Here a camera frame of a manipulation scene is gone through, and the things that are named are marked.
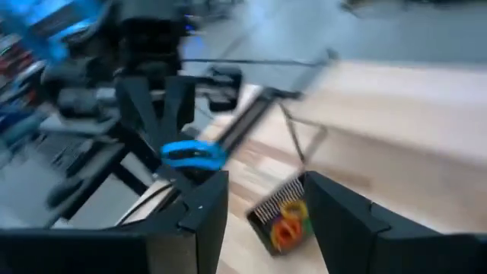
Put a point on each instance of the blue rubber band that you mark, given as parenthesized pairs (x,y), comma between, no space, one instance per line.
(190,161)

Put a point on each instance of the computer monitor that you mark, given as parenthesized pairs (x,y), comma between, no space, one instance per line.
(45,19)

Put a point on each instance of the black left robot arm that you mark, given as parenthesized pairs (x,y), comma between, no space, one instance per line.
(83,76)

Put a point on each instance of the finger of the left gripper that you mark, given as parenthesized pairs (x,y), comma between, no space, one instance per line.
(179,106)
(139,102)

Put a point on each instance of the black slotted plastic basket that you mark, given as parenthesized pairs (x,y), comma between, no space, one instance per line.
(262,232)

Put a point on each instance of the wooden shelf riser black legs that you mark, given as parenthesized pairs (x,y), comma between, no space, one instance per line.
(399,110)

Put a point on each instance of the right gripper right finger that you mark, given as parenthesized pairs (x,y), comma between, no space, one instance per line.
(380,247)

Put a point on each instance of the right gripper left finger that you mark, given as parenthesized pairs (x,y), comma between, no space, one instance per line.
(114,251)

